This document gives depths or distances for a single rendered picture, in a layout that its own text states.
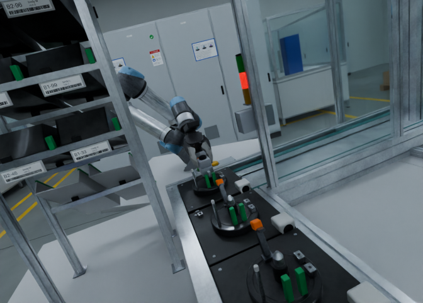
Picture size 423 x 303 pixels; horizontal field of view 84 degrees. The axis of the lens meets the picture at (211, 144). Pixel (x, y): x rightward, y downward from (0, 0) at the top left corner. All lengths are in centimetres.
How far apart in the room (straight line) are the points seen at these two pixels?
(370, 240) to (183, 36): 350
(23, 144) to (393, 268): 93
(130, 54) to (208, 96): 131
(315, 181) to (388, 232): 26
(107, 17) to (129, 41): 487
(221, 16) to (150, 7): 487
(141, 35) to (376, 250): 363
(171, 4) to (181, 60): 494
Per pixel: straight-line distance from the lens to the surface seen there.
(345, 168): 103
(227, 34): 395
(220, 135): 397
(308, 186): 94
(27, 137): 73
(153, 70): 380
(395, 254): 78
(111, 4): 877
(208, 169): 88
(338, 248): 63
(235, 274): 58
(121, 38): 390
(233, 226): 67
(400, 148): 122
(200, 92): 382
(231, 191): 86
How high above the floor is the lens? 139
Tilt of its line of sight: 17 degrees down
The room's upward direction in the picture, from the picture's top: 15 degrees counter-clockwise
